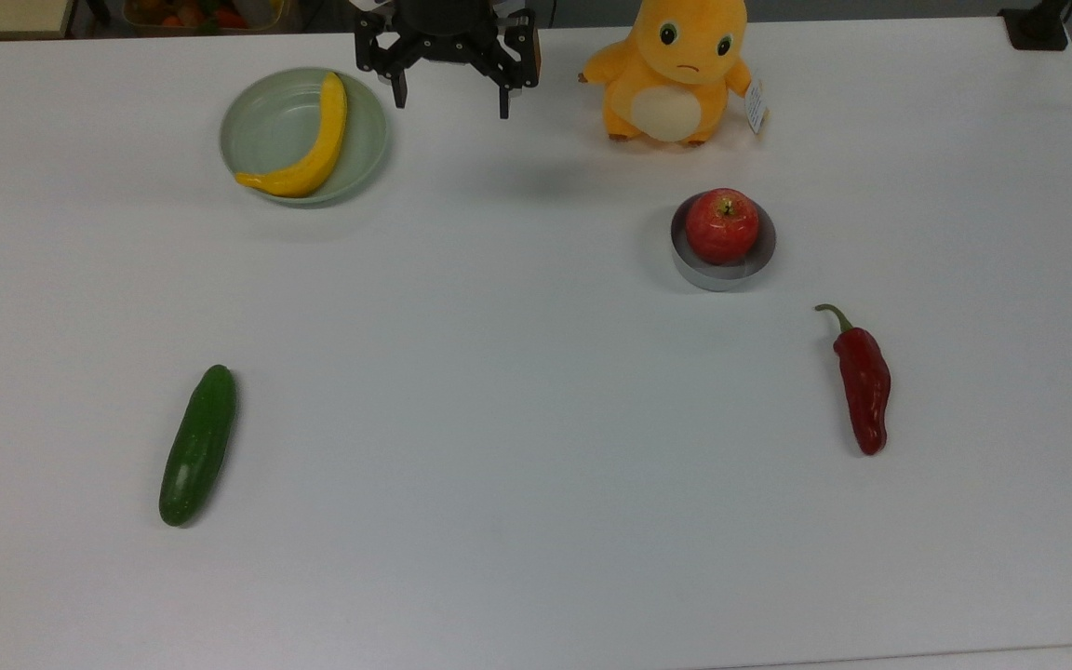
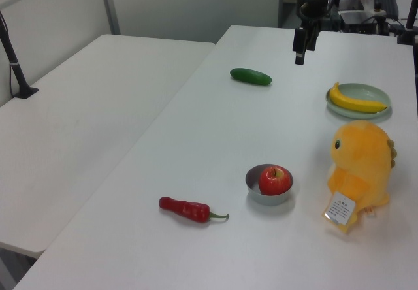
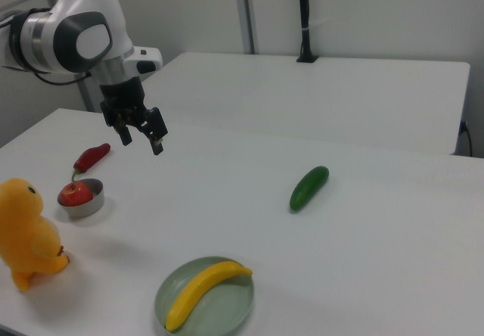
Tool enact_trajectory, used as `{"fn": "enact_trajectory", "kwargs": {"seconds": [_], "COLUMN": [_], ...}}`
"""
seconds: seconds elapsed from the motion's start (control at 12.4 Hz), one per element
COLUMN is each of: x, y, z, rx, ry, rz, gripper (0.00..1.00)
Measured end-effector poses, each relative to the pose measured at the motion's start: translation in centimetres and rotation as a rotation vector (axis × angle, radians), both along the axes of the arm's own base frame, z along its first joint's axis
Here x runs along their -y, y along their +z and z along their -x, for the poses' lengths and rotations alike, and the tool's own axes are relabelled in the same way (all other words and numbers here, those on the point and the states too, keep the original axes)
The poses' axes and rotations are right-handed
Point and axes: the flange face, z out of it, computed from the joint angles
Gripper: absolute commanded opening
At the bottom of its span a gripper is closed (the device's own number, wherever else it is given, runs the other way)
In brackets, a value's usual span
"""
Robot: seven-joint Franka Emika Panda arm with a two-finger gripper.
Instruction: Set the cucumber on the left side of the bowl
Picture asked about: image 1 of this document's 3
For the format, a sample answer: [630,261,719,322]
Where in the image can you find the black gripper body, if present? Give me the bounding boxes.
[355,0,542,94]

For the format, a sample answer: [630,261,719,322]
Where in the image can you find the green cucumber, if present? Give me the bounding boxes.
[158,364,238,529]

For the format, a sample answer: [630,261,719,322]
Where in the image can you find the small metal bowl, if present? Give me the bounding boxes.
[670,192,777,293]

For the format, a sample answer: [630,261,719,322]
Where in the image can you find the yellow banana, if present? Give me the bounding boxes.
[234,72,349,198]

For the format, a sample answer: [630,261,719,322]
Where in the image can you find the pale green plate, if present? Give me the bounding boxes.
[220,67,391,207]

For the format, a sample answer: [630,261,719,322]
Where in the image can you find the orange plush toy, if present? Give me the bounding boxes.
[579,0,753,147]

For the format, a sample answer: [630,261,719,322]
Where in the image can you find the box with toy fruits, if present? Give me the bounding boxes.
[122,0,302,36]

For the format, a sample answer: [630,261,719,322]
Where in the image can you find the red apple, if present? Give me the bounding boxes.
[684,188,760,266]

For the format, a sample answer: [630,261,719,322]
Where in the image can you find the white paper tag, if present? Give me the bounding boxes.
[744,77,770,137]

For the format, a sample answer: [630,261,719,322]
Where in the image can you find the tan wooden board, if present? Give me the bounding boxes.
[0,0,78,41]

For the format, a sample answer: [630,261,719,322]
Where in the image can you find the red chili pepper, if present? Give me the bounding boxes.
[814,303,892,457]

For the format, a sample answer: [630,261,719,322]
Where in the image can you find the black stand base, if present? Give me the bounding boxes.
[999,0,1072,52]

